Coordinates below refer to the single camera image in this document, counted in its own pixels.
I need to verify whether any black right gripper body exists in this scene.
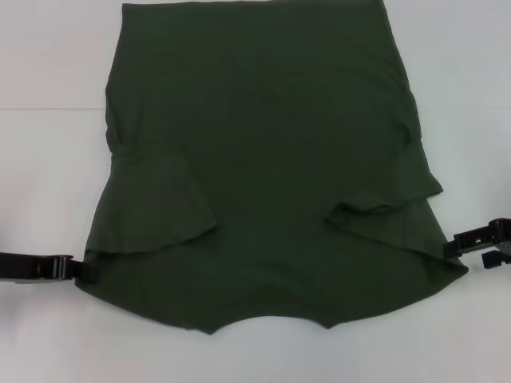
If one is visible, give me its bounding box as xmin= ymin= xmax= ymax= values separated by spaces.
xmin=489 ymin=217 xmax=511 ymax=253

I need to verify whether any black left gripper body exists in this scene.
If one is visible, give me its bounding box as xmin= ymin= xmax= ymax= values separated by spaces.
xmin=0 ymin=251 xmax=76 ymax=286

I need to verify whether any dark green t-shirt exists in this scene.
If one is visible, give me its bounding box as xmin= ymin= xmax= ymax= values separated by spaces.
xmin=73 ymin=0 xmax=469 ymax=330

